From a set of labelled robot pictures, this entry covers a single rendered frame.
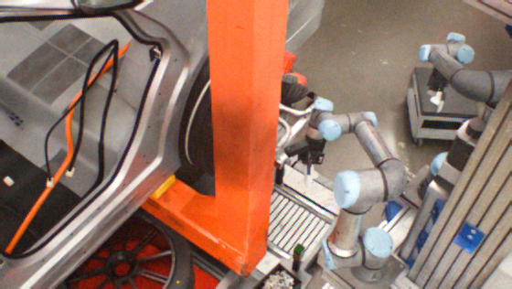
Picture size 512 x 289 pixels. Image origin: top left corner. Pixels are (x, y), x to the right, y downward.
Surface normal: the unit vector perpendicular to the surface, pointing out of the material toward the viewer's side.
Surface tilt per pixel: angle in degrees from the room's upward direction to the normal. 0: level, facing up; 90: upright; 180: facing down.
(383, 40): 0
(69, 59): 6
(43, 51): 6
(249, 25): 90
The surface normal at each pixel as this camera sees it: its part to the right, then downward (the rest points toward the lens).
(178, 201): 0.03, -0.62
